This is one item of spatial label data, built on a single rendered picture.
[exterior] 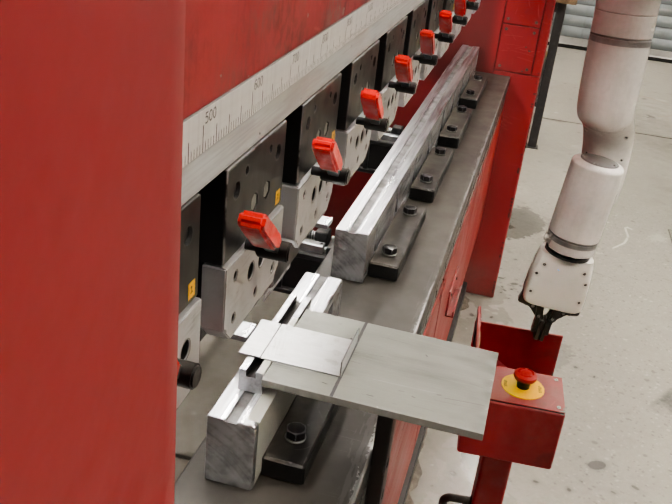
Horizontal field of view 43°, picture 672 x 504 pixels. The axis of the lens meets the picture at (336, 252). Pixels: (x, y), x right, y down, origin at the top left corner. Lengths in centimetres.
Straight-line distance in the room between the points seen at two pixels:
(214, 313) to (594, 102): 80
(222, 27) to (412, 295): 94
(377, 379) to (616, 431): 188
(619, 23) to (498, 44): 179
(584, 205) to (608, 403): 164
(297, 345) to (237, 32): 53
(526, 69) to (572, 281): 172
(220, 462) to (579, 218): 70
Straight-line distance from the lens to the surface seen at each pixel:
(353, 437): 115
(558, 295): 148
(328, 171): 90
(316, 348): 108
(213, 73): 62
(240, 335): 108
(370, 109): 104
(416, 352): 110
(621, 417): 293
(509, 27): 309
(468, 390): 105
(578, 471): 264
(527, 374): 147
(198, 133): 61
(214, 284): 72
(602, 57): 135
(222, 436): 102
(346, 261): 150
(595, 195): 139
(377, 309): 143
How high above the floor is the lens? 158
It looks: 26 degrees down
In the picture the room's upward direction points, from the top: 7 degrees clockwise
